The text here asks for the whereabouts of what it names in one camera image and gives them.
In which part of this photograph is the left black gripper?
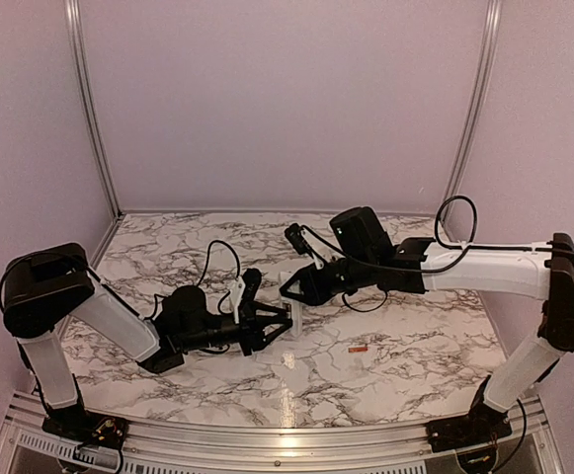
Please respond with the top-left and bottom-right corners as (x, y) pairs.
(180, 301), (293, 356)

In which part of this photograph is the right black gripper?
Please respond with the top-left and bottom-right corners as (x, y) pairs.
(280, 253), (376, 306)

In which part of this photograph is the white remote control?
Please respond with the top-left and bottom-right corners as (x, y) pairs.
(278, 272), (303, 339)

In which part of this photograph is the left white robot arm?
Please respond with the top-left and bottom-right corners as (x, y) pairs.
(0, 243), (293, 439)

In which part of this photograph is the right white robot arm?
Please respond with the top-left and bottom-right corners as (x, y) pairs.
(280, 206), (574, 442)

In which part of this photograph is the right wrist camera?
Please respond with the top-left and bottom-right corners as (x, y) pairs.
(285, 223), (339, 271)

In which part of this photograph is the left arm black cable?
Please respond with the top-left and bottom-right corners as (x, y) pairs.
(0, 240), (243, 356)

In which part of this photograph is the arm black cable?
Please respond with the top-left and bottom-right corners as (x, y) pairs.
(0, 240), (243, 356)
(300, 196), (574, 312)

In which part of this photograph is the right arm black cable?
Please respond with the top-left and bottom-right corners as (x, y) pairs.
(300, 196), (574, 312)

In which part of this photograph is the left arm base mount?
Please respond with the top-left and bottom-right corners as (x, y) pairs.
(42, 405), (128, 450)

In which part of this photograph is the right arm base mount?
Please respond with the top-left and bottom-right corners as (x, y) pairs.
(426, 377), (513, 452)

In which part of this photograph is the front aluminium rail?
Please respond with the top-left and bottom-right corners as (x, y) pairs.
(0, 392), (564, 473)

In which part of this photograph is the right aluminium corner post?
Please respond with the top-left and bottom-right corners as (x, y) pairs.
(444, 0), (503, 200)

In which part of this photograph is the aluminium corner post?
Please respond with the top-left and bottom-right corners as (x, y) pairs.
(444, 0), (503, 200)
(64, 0), (123, 218)

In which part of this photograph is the left aluminium corner post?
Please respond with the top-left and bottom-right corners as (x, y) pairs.
(64, 0), (123, 218)

